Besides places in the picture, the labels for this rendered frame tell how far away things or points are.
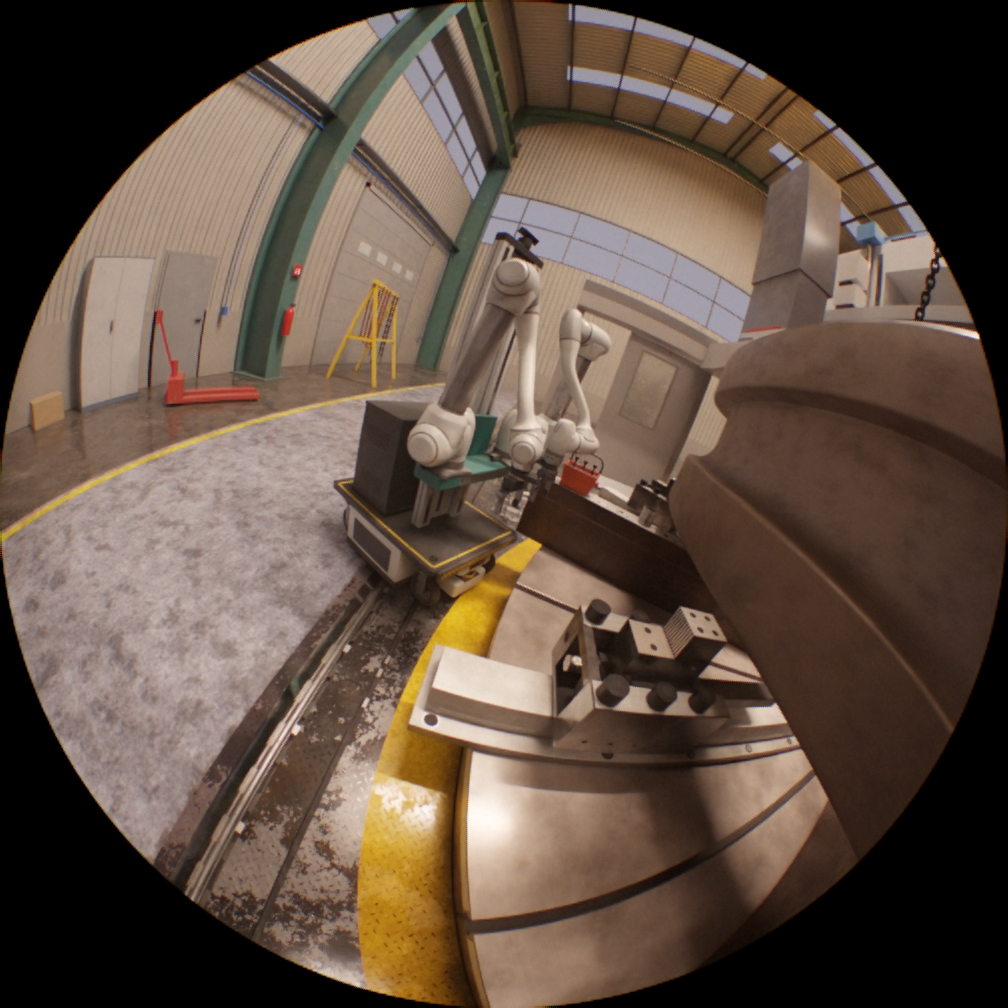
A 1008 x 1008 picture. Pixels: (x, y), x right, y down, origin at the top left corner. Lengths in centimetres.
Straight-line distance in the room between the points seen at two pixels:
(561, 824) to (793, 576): 84
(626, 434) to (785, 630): 425
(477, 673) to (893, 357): 131
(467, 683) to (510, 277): 113
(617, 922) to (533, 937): 22
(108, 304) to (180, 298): 158
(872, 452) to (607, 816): 119
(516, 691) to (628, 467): 430
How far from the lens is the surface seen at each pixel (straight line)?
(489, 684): 94
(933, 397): 86
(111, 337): 553
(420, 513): 165
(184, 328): 660
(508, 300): 104
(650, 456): 500
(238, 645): 155
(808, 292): 492
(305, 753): 129
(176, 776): 140
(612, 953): 110
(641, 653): 80
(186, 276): 654
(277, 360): 676
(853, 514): 98
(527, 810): 99
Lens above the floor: 121
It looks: 24 degrees down
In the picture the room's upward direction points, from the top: 20 degrees clockwise
